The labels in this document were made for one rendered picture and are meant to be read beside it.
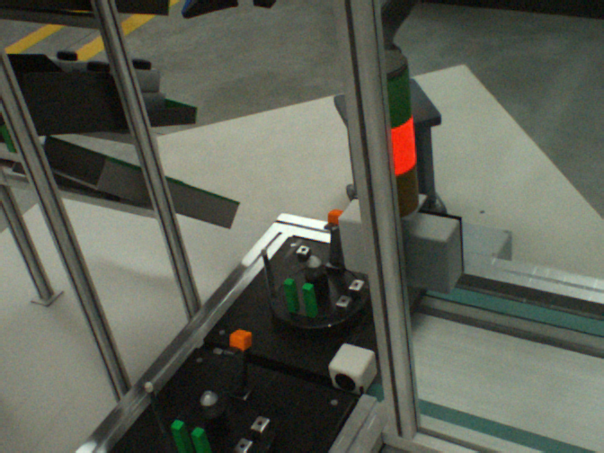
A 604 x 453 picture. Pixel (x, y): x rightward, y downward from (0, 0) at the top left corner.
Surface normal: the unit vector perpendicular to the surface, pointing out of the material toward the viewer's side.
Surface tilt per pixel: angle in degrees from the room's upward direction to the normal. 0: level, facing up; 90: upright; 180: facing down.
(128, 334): 0
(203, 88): 0
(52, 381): 0
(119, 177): 90
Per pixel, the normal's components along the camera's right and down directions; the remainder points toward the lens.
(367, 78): -0.47, 0.57
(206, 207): 0.77, 0.28
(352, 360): -0.15, -0.80
